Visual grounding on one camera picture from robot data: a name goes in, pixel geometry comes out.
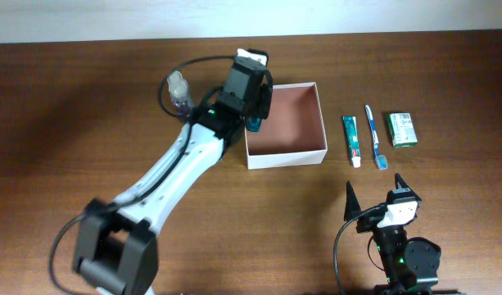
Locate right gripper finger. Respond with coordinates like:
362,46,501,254
344,181,362,222
393,173,411,193

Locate green soap box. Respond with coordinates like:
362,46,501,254
387,113,418,148

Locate purple pump soap bottle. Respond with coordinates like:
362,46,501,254
167,70,193,117

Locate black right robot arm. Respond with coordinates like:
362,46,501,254
337,174,441,294

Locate blue white toothbrush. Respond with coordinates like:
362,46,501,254
365,105,388,170

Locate blue Listerine mouthwash bottle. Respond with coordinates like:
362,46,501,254
246,118,262,133

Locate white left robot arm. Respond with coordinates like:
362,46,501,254
73,50,274,295

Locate green toothpaste tube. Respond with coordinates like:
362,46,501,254
342,116,361,168

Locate pink open box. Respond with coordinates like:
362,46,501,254
245,82,328,170

